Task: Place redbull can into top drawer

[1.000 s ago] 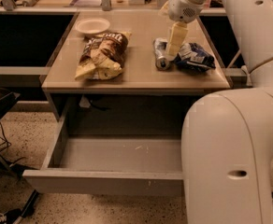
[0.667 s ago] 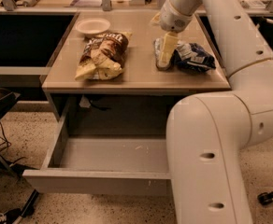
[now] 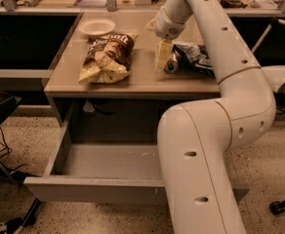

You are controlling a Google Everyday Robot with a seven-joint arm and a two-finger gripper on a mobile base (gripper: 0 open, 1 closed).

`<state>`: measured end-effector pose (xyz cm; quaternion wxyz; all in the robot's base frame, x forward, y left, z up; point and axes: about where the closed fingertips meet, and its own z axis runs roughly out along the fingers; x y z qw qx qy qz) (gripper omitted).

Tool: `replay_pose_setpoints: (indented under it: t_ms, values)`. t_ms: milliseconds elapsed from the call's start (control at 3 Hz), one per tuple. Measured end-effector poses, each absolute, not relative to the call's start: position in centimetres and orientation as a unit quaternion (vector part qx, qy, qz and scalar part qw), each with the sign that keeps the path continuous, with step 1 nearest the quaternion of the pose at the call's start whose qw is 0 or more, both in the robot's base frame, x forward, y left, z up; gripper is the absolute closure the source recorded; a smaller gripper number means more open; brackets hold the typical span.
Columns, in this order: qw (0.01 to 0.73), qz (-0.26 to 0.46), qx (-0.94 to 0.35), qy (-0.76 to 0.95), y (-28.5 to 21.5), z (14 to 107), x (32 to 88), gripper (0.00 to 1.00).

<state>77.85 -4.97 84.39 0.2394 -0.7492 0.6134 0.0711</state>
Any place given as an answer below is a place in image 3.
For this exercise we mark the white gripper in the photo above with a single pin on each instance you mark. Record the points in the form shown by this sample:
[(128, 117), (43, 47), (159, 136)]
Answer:
[(166, 27)]

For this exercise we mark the silver blue redbull can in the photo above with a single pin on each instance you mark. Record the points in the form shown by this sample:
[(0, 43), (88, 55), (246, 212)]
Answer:
[(173, 63)]

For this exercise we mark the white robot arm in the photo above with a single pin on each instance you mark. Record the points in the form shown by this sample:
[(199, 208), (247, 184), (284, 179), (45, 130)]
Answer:
[(193, 136)]

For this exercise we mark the open grey top drawer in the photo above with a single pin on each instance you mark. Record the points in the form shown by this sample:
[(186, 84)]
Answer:
[(107, 156)]

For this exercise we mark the blue white chip bag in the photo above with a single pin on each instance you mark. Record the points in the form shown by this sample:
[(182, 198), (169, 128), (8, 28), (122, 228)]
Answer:
[(194, 57)]

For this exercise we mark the brown yellow chip bag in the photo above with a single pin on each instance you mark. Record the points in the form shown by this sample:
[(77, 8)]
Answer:
[(108, 59)]

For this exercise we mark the grey cabinet desk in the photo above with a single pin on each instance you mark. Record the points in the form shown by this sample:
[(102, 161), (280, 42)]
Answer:
[(145, 82)]

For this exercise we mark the white stick with black tip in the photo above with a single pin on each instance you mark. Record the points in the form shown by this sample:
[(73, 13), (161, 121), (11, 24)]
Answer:
[(267, 30)]

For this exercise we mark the black caster wheel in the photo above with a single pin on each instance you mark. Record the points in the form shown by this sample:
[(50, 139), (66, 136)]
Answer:
[(277, 207)]

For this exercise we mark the black white sneaker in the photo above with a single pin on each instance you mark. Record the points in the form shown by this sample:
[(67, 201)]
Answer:
[(10, 226)]

